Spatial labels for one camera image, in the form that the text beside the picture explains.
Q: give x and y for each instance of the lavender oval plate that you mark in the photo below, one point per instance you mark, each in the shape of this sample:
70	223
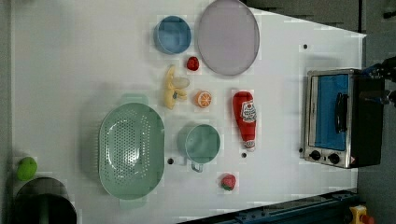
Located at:
228	37

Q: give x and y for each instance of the blue metal frame rail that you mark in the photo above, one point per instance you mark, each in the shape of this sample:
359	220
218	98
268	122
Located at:
330	208

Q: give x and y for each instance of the green metal cup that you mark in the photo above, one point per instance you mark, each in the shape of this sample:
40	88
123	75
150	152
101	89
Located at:
199	143

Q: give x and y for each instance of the red plush ketchup bottle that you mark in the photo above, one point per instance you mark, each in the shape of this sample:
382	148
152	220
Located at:
246	116

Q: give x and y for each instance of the yellow red toy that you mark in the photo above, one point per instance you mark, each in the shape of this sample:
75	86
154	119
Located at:
360	216

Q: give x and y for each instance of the blue bowl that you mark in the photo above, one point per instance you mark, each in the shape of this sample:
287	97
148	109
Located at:
172	35

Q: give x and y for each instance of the silver toaster oven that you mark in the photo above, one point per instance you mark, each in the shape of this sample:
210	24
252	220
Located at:
343	118

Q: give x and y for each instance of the green toy apple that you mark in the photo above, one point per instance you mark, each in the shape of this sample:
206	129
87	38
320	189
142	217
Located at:
26	169

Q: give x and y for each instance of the red green toy strawberry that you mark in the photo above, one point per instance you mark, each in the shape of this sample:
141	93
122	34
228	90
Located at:
228	182

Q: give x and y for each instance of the peeled toy banana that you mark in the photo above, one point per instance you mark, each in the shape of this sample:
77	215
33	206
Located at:
174	88

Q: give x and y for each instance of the toy orange half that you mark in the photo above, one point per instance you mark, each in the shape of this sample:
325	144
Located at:
203	99

